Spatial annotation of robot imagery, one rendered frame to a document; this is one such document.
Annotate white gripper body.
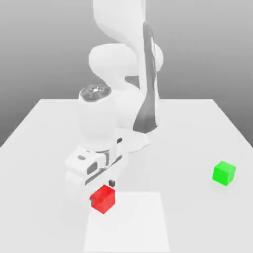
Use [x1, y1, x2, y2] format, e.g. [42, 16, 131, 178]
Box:
[65, 154, 125, 201]

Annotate small red cube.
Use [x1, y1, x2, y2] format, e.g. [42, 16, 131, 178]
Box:
[89, 184, 116, 214]

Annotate small green cube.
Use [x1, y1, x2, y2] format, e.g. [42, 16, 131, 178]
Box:
[212, 160, 237, 186]

